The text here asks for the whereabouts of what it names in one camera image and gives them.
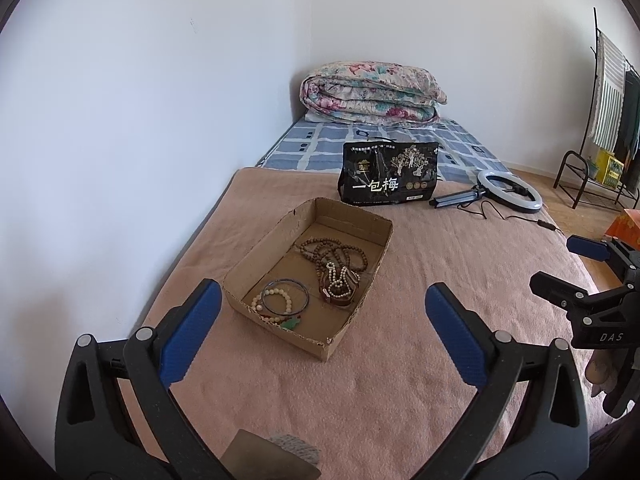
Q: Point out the person's right hand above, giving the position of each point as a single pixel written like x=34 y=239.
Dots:
x=600 y=372

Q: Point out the yellow plastic crate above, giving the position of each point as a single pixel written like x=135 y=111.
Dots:
x=611 y=170

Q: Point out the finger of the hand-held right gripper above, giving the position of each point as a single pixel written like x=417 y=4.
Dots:
x=565 y=297
x=587 y=247

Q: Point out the black metal shoe rack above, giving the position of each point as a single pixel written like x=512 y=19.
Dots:
x=567 y=160

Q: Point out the dark blue bangle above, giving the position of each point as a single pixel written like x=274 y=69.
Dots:
x=306 y=297

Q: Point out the green white striped cloth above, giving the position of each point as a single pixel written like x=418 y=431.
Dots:
x=610 y=100

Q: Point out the cardboard box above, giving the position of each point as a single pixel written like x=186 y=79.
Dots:
x=280 y=330

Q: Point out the dark striped clothing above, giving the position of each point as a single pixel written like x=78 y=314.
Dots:
x=617 y=455

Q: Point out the folded floral quilt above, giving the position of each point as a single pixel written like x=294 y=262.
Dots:
x=370 y=90

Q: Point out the dark hanging clothes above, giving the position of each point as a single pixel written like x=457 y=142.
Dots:
x=631 y=115

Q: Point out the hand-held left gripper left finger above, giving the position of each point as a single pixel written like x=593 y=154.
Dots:
x=192 y=330

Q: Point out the pink blanket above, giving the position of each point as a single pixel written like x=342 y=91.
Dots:
x=400 y=385

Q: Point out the black snack bag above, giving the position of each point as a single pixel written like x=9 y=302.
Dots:
x=370 y=187

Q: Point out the blue checked bed sheet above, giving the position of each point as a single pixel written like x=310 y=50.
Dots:
x=320 y=150

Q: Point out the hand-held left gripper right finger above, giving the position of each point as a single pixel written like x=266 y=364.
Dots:
x=455 y=330

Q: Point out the black folded tripod stand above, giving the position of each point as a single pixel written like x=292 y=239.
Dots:
x=452 y=200

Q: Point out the black metal clothes rack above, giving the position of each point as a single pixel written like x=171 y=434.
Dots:
x=596 y=60

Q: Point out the orange boxes on floor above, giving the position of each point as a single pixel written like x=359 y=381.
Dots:
x=625 y=227

